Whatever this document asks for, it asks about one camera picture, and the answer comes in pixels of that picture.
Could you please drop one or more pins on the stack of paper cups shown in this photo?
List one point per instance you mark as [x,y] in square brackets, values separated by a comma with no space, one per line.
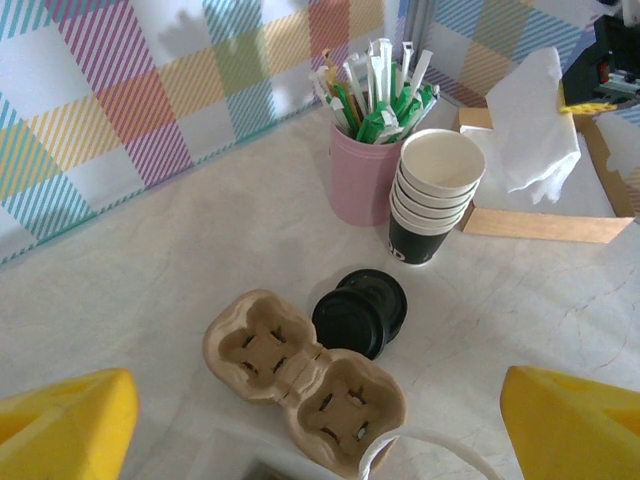
[435,200]

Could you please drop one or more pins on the pink cylindrical holder cup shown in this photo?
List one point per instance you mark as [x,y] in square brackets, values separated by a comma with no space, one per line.
[360,180]

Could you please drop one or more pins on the brown cardboard napkin tray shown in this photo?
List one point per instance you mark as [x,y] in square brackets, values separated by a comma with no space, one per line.
[540,227]

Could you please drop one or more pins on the brown pulp cup carrier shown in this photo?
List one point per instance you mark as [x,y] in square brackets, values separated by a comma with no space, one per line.
[300,380]

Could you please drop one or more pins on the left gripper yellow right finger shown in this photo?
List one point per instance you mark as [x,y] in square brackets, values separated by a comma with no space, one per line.
[575,430]

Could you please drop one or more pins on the plaid patterned backdrop panel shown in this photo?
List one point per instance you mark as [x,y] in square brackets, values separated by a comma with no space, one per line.
[500,40]
[150,100]

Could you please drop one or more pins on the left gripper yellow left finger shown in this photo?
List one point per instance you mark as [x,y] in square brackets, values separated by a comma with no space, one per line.
[60,430]

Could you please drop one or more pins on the stack of black cup lids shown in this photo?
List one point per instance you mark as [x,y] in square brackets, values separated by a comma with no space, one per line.
[350,320]

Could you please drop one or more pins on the wooden stirrer stick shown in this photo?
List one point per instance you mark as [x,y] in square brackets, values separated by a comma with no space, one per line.
[332,75]
[356,107]

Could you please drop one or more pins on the green white wrapped stick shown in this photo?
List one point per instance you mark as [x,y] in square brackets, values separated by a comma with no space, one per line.
[382,65]
[320,82]
[422,67]
[377,117]

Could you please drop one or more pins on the single white paper napkin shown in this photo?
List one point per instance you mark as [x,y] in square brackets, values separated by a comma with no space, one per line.
[535,130]

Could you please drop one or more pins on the aluminium frame post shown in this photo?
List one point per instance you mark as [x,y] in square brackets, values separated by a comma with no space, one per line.
[421,45]

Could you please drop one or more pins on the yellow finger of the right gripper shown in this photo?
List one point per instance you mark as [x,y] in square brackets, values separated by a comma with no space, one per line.
[590,107]

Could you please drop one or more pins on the stack of white napkins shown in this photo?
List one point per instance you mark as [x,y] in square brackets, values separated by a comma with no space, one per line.
[595,190]

